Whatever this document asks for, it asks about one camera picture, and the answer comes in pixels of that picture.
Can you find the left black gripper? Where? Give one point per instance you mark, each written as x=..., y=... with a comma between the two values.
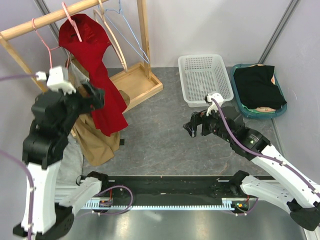
x=96, y=100

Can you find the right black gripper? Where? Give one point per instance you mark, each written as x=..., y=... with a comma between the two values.
x=198, y=118

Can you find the red garment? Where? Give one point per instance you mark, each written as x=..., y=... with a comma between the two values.
x=89, y=52

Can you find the tan skirt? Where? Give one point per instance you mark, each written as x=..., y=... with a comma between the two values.
x=96, y=147

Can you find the pink plastic hanger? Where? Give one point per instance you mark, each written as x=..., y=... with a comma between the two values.
x=72, y=23

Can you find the pink wire hanger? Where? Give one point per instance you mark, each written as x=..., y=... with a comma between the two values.
x=45, y=44

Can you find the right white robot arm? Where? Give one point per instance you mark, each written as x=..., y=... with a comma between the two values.
x=297, y=194

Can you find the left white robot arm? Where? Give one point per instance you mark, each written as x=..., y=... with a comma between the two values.
x=55, y=114

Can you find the wooden hanger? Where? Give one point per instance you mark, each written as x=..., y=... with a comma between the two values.
x=100, y=15

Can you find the wooden clothes rack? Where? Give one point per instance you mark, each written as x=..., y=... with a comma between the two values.
x=135, y=86

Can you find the small black square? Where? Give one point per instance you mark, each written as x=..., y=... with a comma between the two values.
x=121, y=142

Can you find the white plastic basket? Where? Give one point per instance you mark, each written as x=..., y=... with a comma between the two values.
x=201, y=74

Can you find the black garment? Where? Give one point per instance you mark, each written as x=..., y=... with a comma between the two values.
x=256, y=87

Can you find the teal plastic basket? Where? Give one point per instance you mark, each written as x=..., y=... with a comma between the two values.
x=251, y=114

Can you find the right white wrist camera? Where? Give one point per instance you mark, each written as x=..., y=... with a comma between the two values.
x=214, y=101

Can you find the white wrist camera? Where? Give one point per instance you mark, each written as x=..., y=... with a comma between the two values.
x=57, y=79
x=214, y=101

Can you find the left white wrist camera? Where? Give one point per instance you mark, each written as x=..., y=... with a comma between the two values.
x=57, y=79

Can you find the slotted cable duct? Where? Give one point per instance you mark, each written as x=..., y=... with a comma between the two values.
x=226, y=205

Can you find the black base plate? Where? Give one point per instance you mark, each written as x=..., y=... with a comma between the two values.
x=171, y=190

